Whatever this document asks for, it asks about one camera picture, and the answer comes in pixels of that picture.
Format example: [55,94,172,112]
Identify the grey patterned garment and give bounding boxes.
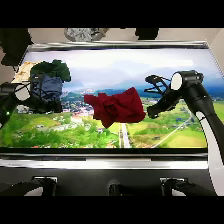
[63,28,110,43]

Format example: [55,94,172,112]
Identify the dark green garment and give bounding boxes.
[30,59,72,83]

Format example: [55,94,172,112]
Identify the person's legs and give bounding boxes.
[134,28,161,41]

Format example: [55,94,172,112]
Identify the red T-shirt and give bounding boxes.
[83,86,147,130]

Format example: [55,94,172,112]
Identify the silver frame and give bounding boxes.
[0,40,224,197]

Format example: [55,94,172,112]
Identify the cream garment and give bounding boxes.
[13,61,38,84]

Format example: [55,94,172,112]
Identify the black garment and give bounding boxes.
[0,28,35,67]

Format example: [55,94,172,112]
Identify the blue garment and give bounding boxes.
[31,73,65,105]

